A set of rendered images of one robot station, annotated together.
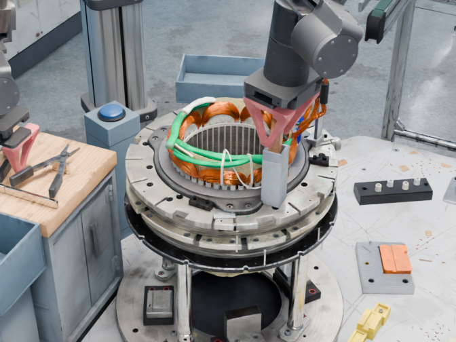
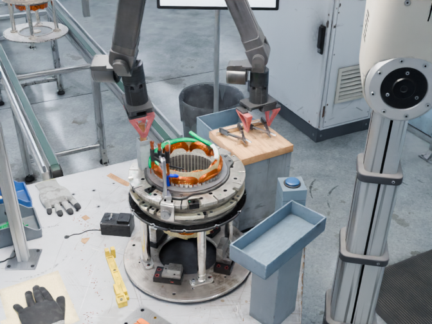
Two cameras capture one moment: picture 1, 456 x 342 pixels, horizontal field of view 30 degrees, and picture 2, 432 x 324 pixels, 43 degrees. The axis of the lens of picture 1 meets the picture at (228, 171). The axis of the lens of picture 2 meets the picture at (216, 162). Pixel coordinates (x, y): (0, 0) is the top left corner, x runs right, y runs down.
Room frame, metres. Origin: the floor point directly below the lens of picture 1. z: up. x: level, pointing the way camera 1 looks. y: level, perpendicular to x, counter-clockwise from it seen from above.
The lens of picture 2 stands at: (1.88, -0.96, 1.90)
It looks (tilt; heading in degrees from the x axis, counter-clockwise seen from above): 32 degrees down; 127
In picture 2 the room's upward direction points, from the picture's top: 1 degrees clockwise
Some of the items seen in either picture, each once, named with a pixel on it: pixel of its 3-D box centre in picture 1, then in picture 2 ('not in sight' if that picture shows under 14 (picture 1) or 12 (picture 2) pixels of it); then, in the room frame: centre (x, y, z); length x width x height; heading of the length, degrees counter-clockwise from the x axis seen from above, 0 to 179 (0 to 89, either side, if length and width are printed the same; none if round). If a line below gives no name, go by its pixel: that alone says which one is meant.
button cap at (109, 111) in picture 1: (111, 111); (292, 181); (1.26, 0.21, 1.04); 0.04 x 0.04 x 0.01
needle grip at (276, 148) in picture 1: (275, 138); (142, 133); (0.95, -0.06, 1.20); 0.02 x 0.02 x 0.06
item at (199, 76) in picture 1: (244, 135); (276, 273); (1.37, -0.03, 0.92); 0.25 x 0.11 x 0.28; 85
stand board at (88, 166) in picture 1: (30, 177); (250, 141); (1.05, 0.30, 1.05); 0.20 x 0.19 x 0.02; 157
